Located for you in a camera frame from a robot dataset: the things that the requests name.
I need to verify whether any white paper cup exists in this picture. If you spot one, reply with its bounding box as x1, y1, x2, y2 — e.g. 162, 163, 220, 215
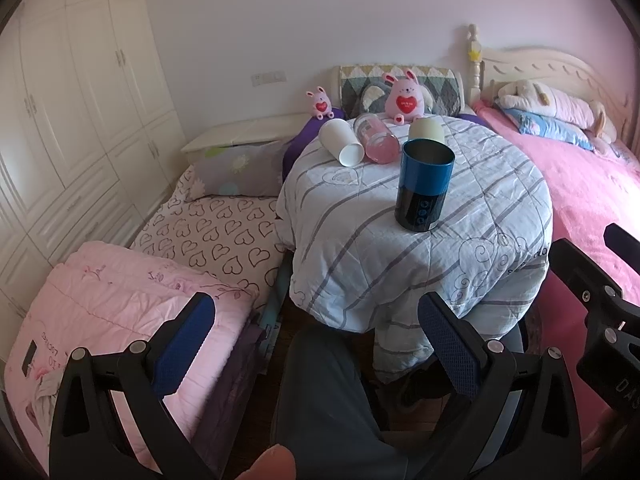
318, 118, 364, 168

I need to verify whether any white wardrobe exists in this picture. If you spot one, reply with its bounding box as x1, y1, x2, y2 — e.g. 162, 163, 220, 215
1, 0, 186, 352

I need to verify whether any purple cushion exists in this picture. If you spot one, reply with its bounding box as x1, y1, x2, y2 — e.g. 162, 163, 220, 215
282, 117, 330, 180

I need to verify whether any pale green cup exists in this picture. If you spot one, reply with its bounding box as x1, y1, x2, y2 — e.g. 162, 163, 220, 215
409, 117, 446, 144

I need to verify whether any patchwork green grey cushion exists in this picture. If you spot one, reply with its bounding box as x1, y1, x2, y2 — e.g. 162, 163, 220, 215
331, 64, 465, 119

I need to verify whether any heart pattern bed sheet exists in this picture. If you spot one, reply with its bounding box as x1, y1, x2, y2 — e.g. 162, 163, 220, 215
131, 168, 284, 311

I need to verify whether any operator thumb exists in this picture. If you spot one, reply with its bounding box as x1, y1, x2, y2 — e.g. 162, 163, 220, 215
236, 444, 296, 480

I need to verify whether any blue and black metal cup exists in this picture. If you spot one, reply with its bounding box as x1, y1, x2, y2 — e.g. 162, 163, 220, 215
395, 139, 456, 232

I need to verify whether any white wall socket plate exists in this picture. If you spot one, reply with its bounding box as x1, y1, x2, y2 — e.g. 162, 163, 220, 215
250, 70, 288, 87

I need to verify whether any grey flower pillow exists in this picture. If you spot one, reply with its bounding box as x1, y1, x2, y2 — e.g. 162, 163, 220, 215
186, 141, 288, 202

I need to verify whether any pink fleece blanket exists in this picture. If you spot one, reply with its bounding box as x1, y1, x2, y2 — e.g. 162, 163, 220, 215
472, 98, 640, 451

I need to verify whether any large pink bunny plush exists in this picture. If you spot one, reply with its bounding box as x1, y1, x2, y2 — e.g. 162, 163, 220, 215
383, 70, 425, 125

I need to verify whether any cream wooden bed headboard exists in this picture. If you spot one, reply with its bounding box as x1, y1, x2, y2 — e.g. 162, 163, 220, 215
464, 24, 639, 150

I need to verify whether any operator dark trouser leg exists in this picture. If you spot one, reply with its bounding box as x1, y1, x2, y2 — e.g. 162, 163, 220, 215
272, 325, 416, 479

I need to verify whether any blue cartoon pillow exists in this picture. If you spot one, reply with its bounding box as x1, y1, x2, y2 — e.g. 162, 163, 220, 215
499, 107, 594, 152

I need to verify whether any pink transparent glass cup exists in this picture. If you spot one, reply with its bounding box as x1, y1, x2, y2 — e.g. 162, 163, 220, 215
354, 114, 400, 165

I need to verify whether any small pink bunny plush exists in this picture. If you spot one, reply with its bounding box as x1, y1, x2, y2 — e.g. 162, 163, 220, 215
306, 86, 335, 120

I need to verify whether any folded pink quilt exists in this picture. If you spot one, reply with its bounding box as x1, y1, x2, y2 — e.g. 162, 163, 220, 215
4, 242, 254, 467

